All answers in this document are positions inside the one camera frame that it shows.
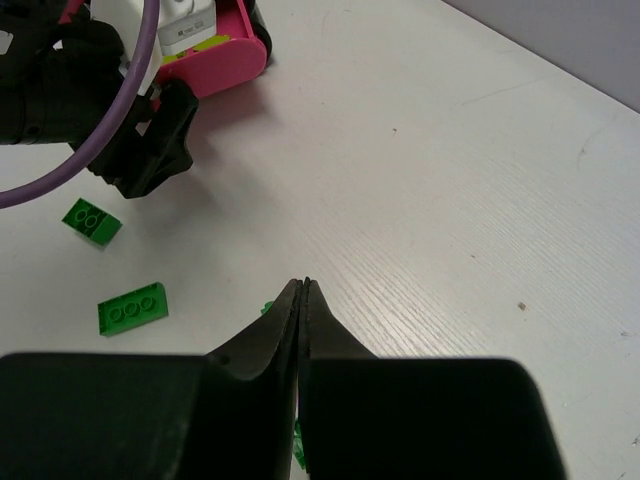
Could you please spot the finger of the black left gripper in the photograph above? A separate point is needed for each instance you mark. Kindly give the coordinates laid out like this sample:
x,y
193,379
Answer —
x,y
162,152

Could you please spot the green hollow lego brick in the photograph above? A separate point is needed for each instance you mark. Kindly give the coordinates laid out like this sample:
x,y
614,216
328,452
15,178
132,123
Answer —
x,y
298,448

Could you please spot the green lego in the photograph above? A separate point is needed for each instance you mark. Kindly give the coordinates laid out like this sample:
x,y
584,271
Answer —
x,y
132,310

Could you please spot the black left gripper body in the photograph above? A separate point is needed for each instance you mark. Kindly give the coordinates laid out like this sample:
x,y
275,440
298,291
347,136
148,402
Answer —
x,y
61,83

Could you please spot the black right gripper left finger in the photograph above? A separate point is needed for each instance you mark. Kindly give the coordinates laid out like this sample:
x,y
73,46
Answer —
x,y
227,414

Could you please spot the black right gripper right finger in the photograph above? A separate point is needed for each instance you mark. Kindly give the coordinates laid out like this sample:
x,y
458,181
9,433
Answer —
x,y
367,417

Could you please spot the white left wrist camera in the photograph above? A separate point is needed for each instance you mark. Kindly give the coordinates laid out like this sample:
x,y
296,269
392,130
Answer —
x,y
181,25

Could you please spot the green 2x3 lego brick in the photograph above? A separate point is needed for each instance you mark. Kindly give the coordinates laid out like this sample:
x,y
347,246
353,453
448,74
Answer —
x,y
91,222

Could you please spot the green lego brick number two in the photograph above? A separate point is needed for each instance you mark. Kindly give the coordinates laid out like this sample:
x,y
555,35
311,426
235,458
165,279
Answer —
x,y
266,307

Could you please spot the black pink drawer organizer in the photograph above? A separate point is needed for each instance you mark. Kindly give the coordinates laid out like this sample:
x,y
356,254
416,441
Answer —
x,y
227,65

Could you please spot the lime long lego brick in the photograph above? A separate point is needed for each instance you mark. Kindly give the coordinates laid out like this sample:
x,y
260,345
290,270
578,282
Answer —
x,y
202,46

